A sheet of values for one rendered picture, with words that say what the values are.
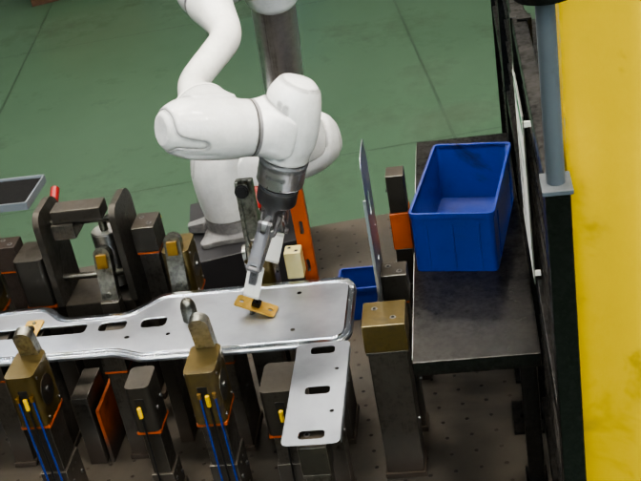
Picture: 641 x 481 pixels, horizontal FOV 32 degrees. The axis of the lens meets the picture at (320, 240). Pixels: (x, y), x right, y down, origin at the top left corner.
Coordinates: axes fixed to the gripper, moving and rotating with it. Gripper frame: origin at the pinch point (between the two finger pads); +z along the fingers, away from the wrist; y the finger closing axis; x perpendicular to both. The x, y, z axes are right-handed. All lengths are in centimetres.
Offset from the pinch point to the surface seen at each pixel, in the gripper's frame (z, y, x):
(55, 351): 22.6, 13.9, -35.2
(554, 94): -73, 57, 40
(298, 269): 4.4, -11.8, 4.8
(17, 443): 50, 13, -42
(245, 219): -2.3, -14.0, -8.3
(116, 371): 25.9, 10.2, -23.5
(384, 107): 108, -332, -20
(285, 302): 7.5, -3.9, 5.0
